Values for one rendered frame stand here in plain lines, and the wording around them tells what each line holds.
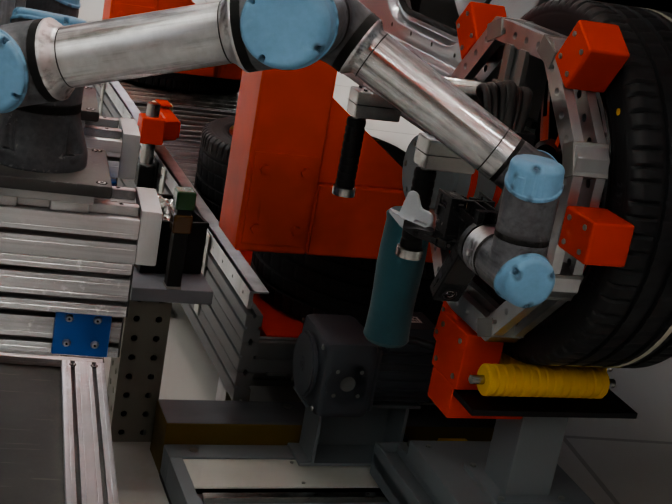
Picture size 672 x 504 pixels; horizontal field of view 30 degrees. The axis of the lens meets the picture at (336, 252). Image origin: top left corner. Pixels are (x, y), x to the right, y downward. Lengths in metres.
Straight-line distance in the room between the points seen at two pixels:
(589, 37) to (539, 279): 0.50
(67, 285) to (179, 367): 1.39
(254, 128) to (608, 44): 0.85
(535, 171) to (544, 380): 0.71
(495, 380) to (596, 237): 0.40
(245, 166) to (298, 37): 1.02
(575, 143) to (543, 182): 0.36
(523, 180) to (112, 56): 0.57
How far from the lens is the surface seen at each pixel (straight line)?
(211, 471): 2.69
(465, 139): 1.78
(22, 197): 1.95
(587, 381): 2.33
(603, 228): 1.95
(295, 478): 2.72
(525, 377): 2.26
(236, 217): 2.66
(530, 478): 2.49
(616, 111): 2.07
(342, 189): 2.32
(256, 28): 1.64
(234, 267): 2.96
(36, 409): 2.57
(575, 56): 2.04
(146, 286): 2.58
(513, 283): 1.66
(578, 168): 2.00
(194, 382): 3.28
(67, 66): 1.76
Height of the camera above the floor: 1.34
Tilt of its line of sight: 17 degrees down
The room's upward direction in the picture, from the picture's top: 10 degrees clockwise
